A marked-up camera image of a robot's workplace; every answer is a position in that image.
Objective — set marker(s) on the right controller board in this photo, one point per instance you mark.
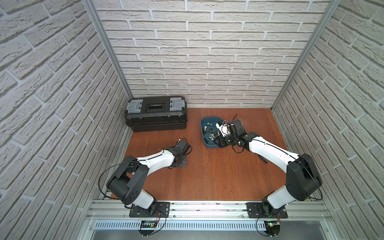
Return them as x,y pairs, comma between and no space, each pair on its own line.
272,229

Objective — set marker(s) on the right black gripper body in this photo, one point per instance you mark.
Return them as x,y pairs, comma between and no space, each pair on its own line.
229,140

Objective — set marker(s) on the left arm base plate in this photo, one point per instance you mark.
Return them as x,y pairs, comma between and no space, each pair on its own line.
157,209

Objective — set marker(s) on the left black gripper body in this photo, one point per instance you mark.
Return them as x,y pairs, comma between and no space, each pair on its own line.
181,158

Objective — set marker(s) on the teal plastic storage bin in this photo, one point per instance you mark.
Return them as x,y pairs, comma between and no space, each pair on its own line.
210,144

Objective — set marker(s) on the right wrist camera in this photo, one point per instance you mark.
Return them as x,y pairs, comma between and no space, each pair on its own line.
223,127

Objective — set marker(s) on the blue handled pliers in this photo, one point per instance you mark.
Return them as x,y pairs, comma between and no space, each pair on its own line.
263,159

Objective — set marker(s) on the black toolbox grey latches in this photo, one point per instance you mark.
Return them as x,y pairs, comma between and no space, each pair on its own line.
157,114

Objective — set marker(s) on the controller board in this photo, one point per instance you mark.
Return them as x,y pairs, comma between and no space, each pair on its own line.
272,229
148,228

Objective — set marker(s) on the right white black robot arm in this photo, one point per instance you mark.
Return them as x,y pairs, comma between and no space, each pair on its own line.
302,176

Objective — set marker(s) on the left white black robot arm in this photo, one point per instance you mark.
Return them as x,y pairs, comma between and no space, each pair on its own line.
127,181

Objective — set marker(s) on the aluminium front rail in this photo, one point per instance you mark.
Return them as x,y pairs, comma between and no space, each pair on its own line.
207,210

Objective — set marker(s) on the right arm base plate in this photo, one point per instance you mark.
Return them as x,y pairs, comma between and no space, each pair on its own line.
264,210

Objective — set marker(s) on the left controller board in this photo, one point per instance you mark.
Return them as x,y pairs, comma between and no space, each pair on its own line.
148,228

